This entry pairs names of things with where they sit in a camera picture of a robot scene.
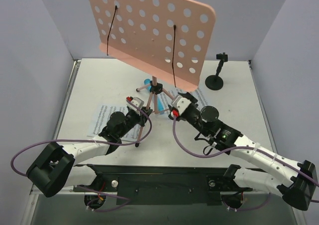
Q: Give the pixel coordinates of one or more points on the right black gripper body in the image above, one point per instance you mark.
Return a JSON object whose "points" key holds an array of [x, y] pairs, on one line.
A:
{"points": [[192, 106]]}

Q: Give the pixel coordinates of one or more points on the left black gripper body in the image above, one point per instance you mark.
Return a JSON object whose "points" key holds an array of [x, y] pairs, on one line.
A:
{"points": [[144, 115]]}

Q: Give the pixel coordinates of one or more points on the blue toy microphone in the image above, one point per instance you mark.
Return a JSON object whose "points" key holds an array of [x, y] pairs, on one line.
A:
{"points": [[157, 97]]}

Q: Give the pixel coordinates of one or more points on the pink perforated music stand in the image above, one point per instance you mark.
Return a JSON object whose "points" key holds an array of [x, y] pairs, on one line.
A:
{"points": [[167, 39]]}

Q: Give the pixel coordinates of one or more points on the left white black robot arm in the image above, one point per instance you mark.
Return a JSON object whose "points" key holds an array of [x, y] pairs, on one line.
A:
{"points": [[59, 166]]}

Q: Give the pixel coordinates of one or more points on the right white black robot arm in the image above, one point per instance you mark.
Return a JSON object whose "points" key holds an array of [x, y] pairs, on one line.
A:
{"points": [[295, 182]]}

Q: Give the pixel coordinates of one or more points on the right sheet music page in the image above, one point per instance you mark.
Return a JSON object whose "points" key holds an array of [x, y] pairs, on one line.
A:
{"points": [[197, 97]]}

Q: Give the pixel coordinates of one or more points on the sheet music page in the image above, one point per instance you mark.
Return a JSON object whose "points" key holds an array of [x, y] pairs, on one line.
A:
{"points": [[102, 115], [197, 97]]}

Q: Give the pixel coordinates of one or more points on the black microphone stand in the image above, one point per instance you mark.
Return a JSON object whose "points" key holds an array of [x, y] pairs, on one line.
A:
{"points": [[215, 82]]}

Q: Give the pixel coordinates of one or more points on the left sheet music page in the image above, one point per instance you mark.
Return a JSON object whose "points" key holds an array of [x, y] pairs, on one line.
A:
{"points": [[102, 115]]}

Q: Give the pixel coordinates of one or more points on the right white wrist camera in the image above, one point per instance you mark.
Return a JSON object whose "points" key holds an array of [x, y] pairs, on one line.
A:
{"points": [[178, 106]]}

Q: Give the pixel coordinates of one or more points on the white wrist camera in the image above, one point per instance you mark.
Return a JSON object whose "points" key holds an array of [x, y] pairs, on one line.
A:
{"points": [[178, 106], [135, 104]]}

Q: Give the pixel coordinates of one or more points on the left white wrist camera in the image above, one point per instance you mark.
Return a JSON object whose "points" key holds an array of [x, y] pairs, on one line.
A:
{"points": [[135, 104]]}

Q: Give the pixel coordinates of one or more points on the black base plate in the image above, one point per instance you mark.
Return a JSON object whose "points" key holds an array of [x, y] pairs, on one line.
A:
{"points": [[164, 185]]}

